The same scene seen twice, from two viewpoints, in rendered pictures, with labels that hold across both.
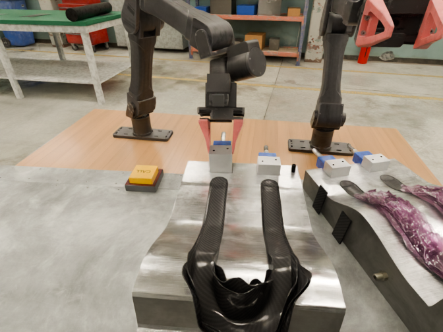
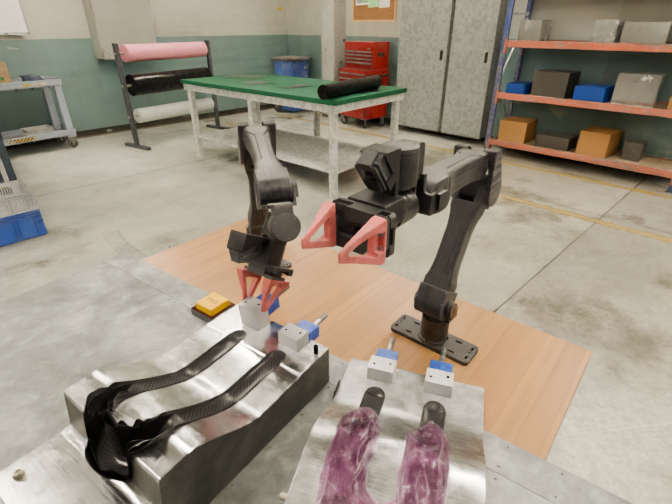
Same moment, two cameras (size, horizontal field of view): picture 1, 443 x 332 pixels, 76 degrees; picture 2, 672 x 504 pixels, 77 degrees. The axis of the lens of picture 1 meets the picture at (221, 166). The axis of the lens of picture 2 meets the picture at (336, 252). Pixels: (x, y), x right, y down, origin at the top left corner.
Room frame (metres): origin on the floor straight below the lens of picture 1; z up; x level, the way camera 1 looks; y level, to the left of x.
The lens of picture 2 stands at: (0.01, -0.52, 1.45)
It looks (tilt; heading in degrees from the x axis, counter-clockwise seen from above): 28 degrees down; 31
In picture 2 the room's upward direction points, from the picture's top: straight up
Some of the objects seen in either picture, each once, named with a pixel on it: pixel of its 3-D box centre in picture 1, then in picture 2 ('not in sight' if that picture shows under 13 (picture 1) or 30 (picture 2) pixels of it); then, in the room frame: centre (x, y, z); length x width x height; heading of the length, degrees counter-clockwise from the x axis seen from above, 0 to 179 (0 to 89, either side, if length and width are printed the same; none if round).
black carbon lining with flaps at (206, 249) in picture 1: (245, 226); (190, 383); (0.33, -0.04, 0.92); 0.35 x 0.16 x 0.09; 175
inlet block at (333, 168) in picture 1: (325, 162); (386, 358); (0.62, -0.27, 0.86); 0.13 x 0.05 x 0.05; 12
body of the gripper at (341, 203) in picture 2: (387, 20); (372, 220); (0.52, -0.28, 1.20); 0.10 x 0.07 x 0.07; 81
